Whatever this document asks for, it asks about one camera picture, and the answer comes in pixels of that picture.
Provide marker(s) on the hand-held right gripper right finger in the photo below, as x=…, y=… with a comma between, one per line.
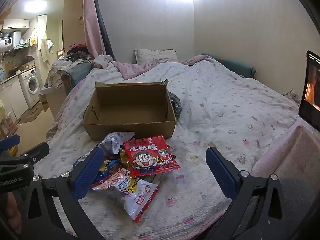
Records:
x=220, y=172

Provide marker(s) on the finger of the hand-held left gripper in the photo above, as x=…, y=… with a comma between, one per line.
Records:
x=10, y=141
x=35, y=153

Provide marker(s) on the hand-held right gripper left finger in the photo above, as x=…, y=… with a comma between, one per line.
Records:
x=87, y=172

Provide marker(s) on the blue cartoon snack packet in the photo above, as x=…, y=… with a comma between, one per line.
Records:
x=108, y=168

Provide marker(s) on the silver snack packet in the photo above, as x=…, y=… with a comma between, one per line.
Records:
x=112, y=142

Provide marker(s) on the white red-edged snack packet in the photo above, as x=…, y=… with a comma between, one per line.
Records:
x=135, y=195

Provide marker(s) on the cardboard box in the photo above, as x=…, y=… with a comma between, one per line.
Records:
x=130, y=130

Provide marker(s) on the red cartoon face snack packet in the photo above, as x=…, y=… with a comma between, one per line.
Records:
x=147, y=160

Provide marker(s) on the person's left hand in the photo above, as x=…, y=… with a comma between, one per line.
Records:
x=11, y=207

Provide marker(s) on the yellow cloth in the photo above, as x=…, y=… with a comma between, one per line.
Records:
x=1, y=110

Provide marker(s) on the white kitchen base cabinets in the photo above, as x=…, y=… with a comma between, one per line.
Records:
x=11, y=97

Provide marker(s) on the white washing machine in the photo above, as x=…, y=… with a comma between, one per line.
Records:
x=31, y=85

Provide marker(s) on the pink printed cloth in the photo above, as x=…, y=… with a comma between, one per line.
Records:
x=282, y=150

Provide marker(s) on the printed bed blanket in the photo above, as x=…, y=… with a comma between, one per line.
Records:
x=225, y=105

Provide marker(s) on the grey plaid cloth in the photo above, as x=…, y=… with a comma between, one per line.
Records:
x=176, y=105

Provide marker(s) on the teal pillow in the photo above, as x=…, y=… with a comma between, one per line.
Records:
x=77, y=76

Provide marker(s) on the white water heater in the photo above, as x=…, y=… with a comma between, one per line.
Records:
x=5, y=43

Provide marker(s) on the white range hood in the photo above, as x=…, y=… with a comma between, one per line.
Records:
x=16, y=38

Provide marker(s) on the long teal cushion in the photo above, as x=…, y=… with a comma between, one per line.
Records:
x=237, y=66

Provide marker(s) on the pile of clothes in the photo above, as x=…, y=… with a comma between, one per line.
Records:
x=77, y=51

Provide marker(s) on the pink quilt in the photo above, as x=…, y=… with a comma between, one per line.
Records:
x=135, y=67

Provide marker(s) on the tablet screen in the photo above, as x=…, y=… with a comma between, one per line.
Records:
x=310, y=92

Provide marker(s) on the beige pillow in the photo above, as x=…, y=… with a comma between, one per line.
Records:
x=155, y=56

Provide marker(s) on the round ceiling lamp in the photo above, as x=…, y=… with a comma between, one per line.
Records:
x=35, y=6

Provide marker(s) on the pink curtain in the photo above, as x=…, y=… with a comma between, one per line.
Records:
x=91, y=25

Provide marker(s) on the dark grey curtain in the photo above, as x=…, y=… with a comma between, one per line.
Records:
x=105, y=30

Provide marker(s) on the white wall cabinet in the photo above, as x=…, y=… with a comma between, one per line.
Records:
x=16, y=24

